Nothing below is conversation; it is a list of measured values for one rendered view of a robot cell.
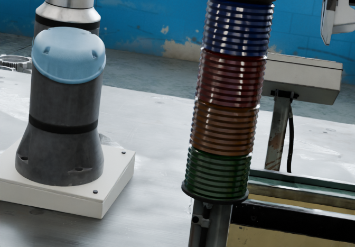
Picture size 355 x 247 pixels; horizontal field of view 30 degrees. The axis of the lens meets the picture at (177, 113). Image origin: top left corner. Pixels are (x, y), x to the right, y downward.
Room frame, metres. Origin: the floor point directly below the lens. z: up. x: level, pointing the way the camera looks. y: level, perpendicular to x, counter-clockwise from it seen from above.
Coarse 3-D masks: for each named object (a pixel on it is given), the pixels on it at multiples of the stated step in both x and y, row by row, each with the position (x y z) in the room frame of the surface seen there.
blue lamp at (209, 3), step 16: (208, 0) 0.58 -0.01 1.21; (224, 0) 0.56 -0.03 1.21; (208, 16) 0.57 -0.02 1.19; (224, 16) 0.56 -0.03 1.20; (240, 16) 0.55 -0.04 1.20; (256, 16) 0.56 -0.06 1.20; (272, 16) 0.57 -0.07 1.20; (208, 32) 0.57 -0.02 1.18; (224, 32) 0.56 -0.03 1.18; (240, 32) 0.55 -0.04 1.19; (256, 32) 0.56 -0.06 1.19; (208, 48) 0.57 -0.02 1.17; (224, 48) 0.56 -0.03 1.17; (240, 48) 0.55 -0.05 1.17; (256, 48) 0.56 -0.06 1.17
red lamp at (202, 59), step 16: (208, 64) 0.56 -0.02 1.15; (224, 64) 0.56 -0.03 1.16; (240, 64) 0.55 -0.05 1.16; (256, 64) 0.56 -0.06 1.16; (208, 80) 0.56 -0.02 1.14; (224, 80) 0.55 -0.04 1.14; (240, 80) 0.56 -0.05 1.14; (256, 80) 0.56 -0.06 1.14; (208, 96) 0.56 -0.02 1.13; (224, 96) 0.56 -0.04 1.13; (240, 96) 0.56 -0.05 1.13; (256, 96) 0.57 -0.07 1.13
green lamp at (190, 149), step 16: (192, 160) 0.57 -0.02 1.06; (208, 160) 0.56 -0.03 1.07; (224, 160) 0.56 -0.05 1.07; (240, 160) 0.56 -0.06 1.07; (192, 176) 0.57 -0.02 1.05; (208, 176) 0.56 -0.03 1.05; (224, 176) 0.55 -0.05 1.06; (240, 176) 0.56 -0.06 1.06; (192, 192) 0.56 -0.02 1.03; (208, 192) 0.56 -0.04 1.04; (224, 192) 0.55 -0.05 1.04; (240, 192) 0.57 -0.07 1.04
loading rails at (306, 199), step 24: (264, 192) 0.91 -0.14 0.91; (288, 192) 0.90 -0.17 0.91; (312, 192) 0.90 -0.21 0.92; (336, 192) 0.91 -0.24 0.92; (240, 216) 0.81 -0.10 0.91; (264, 216) 0.80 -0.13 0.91; (288, 216) 0.80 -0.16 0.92; (312, 216) 0.80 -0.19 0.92; (336, 216) 0.80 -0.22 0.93; (240, 240) 0.81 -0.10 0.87; (264, 240) 0.80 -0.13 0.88; (288, 240) 0.80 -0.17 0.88; (312, 240) 0.80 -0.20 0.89; (336, 240) 0.80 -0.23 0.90
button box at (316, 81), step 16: (272, 64) 1.06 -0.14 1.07; (288, 64) 1.06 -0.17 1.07; (304, 64) 1.06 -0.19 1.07; (320, 64) 1.06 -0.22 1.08; (336, 64) 1.06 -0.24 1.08; (272, 80) 1.04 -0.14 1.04; (288, 80) 1.04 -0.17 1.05; (304, 80) 1.04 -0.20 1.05; (320, 80) 1.04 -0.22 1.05; (336, 80) 1.04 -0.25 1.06; (272, 96) 1.09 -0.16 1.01; (304, 96) 1.07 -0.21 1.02; (320, 96) 1.06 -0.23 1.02; (336, 96) 1.05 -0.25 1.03
